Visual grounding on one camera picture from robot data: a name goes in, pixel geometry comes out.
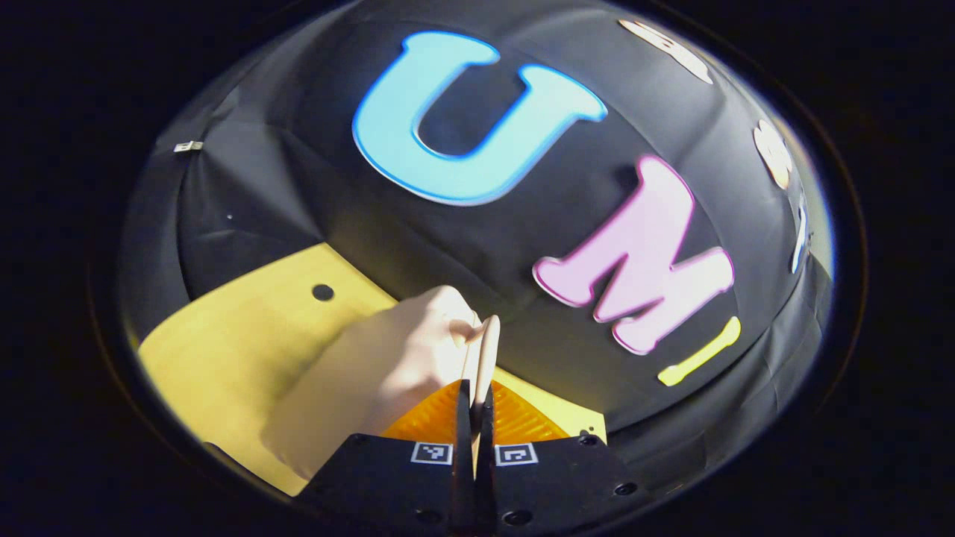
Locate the black backdrop cloth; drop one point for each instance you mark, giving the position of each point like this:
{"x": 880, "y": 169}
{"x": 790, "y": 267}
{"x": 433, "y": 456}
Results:
{"x": 313, "y": 194}

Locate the silver binder clip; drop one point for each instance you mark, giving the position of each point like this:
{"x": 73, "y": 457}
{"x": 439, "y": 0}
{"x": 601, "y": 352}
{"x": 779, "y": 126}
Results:
{"x": 188, "y": 146}

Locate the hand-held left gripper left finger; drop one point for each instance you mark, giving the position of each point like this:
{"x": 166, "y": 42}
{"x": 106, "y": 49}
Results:
{"x": 464, "y": 425}

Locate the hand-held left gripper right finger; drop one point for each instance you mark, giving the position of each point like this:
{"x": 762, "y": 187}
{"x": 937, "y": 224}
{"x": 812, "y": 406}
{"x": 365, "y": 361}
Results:
{"x": 486, "y": 440}

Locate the beige hard-shell suitcase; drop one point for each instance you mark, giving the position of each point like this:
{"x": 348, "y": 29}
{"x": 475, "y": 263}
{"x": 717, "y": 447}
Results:
{"x": 373, "y": 373}

